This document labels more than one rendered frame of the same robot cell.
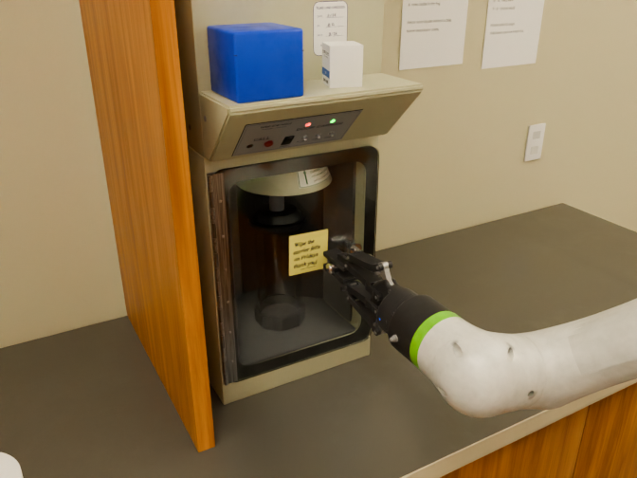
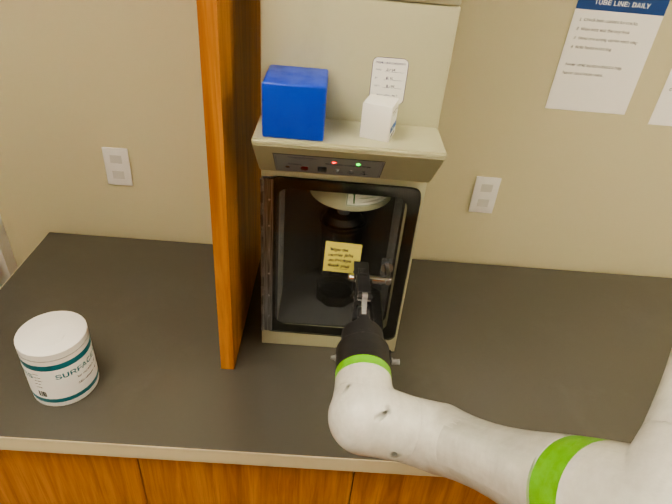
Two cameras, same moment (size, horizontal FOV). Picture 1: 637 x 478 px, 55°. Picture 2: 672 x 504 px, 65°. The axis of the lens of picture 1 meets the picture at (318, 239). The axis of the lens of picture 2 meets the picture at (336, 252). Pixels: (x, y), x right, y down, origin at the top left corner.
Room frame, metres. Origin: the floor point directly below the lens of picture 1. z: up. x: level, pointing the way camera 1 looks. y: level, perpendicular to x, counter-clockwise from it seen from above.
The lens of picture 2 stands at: (0.15, -0.39, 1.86)
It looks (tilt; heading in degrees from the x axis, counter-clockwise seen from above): 35 degrees down; 27
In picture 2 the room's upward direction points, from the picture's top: 5 degrees clockwise
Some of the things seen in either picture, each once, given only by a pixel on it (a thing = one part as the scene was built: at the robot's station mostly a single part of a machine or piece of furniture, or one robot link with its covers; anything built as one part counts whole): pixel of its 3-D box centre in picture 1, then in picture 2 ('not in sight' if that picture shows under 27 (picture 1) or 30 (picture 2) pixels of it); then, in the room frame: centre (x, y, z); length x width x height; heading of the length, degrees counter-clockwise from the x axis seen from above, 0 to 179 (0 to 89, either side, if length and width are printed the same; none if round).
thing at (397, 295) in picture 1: (392, 306); (362, 330); (0.81, -0.11, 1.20); 0.09 x 0.07 x 0.08; 29
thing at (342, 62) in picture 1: (341, 64); (379, 117); (0.94, -0.04, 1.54); 0.05 x 0.05 x 0.06; 13
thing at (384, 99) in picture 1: (315, 120); (347, 159); (0.92, 0.01, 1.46); 0.32 x 0.12 x 0.10; 119
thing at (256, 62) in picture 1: (255, 61); (295, 102); (0.87, 0.09, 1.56); 0.10 x 0.10 x 0.09; 29
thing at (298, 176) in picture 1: (301, 266); (336, 266); (0.96, 0.03, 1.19); 0.30 x 0.01 x 0.40; 118
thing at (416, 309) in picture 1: (425, 329); (365, 360); (0.74, -0.15, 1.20); 0.12 x 0.06 x 0.09; 119
